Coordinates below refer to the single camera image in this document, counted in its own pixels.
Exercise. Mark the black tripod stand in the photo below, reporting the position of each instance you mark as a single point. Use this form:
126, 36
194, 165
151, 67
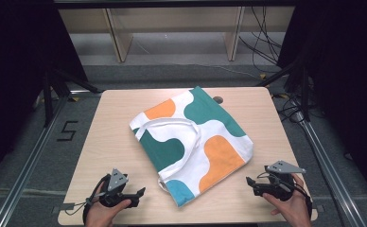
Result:
298, 82
54, 91

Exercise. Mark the aluminium rail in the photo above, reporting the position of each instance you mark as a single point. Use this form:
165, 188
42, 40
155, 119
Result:
329, 164
30, 164

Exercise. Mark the round table grommet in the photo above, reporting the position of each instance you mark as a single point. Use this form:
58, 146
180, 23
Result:
218, 100

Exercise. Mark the black curtain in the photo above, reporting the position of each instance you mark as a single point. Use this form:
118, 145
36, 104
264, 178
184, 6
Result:
17, 63
348, 78

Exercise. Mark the light wooden shelf unit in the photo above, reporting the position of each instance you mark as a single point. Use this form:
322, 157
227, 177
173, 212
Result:
175, 22

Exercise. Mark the white tote bag colourful patches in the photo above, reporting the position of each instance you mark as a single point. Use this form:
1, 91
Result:
178, 126

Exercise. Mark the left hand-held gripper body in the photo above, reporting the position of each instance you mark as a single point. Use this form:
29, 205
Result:
117, 181

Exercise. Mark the person's right hand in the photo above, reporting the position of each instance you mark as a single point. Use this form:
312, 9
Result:
293, 209

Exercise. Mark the person's left hand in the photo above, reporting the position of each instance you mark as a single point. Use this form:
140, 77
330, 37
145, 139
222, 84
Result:
104, 214

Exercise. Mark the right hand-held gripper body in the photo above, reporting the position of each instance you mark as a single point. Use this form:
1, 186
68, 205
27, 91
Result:
279, 183

